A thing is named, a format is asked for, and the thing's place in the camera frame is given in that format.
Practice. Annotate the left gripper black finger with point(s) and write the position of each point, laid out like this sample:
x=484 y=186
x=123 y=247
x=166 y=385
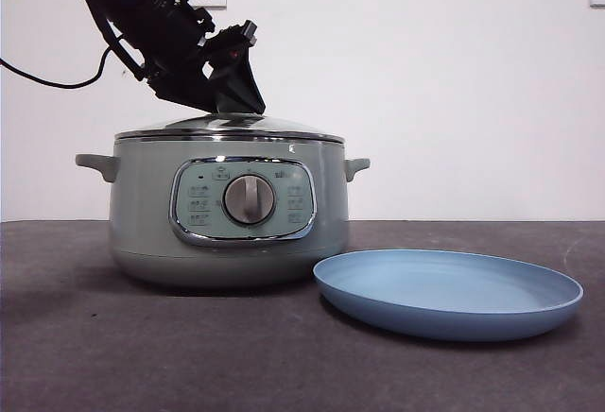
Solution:
x=241 y=86
x=186 y=86

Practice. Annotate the glass lid with green knob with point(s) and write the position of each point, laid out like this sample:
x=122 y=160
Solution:
x=283 y=129

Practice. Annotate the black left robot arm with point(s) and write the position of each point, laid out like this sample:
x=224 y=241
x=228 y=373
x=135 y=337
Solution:
x=142 y=5

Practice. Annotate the pale green electric steamer pot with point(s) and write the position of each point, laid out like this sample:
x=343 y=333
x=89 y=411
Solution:
x=142 y=204

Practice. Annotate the blue round plate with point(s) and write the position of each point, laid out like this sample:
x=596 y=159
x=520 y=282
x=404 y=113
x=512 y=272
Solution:
x=449 y=298

